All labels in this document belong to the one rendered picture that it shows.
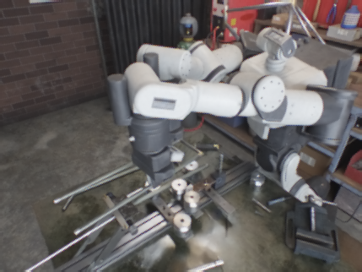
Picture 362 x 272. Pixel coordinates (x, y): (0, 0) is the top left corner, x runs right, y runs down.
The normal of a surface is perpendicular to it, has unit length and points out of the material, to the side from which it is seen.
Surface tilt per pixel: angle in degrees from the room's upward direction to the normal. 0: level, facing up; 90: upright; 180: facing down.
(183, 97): 90
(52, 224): 0
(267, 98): 74
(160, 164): 90
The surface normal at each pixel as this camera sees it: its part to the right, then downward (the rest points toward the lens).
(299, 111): 0.40, 0.29
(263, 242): 0.00, -0.82
